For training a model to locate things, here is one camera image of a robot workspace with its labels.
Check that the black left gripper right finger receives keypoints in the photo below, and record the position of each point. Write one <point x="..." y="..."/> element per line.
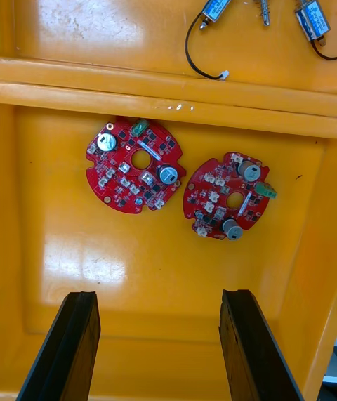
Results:
<point x="251" y="355"/>

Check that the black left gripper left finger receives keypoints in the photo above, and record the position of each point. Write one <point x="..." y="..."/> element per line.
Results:
<point x="66" y="355"/>

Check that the yellow-orange plastic bin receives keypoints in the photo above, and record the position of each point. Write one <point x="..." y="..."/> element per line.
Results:
<point x="158" y="267"/>
<point x="140" y="4"/>

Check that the round red circuit board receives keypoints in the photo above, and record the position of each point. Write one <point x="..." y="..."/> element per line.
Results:
<point x="116" y="176"/>
<point x="207" y="197"/>

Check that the blue label metal solenoid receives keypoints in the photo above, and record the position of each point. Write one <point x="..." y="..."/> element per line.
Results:
<point x="219" y="0"/>
<point x="314" y="18"/>

